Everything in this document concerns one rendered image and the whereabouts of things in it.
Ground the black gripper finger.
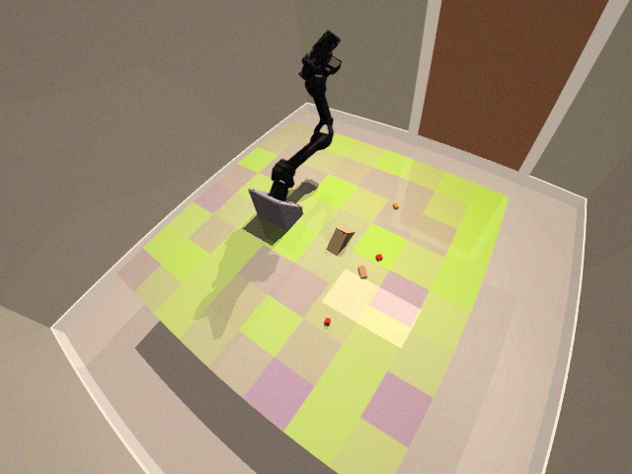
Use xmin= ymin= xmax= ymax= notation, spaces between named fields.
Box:
xmin=312 ymin=33 xmax=333 ymax=58
xmin=318 ymin=36 xmax=335 ymax=51

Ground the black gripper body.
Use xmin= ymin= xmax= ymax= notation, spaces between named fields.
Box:
xmin=301 ymin=30 xmax=341 ymax=71

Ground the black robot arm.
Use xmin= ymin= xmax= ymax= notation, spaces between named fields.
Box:
xmin=267 ymin=52 xmax=342 ymax=200

